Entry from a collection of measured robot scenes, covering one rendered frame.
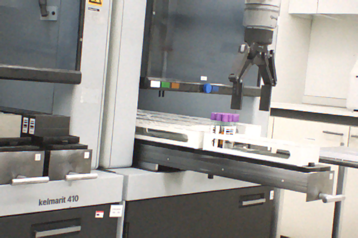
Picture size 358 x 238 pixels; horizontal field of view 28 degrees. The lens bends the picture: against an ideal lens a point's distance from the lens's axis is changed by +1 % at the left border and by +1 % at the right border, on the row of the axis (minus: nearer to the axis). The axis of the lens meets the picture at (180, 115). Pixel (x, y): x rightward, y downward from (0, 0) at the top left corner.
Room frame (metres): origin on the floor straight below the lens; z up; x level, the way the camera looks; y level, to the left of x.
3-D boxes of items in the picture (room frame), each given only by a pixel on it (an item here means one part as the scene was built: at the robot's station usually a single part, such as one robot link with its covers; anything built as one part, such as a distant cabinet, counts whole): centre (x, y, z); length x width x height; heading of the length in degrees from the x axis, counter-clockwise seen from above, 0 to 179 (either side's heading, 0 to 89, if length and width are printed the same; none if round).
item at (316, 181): (1.91, -0.11, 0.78); 0.73 x 0.14 x 0.09; 52
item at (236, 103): (1.79, -0.14, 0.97); 0.03 x 0.01 x 0.07; 52
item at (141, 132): (2.02, 0.03, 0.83); 0.30 x 0.10 x 0.06; 52
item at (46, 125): (1.73, 0.32, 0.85); 0.12 x 0.02 x 0.06; 142
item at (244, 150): (1.82, -0.21, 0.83); 0.30 x 0.10 x 0.06; 52
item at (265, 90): (1.90, -0.23, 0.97); 0.03 x 0.01 x 0.07; 52
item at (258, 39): (1.85, -0.18, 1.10); 0.08 x 0.07 x 0.09; 142
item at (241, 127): (2.47, -0.14, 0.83); 0.30 x 0.10 x 0.06; 52
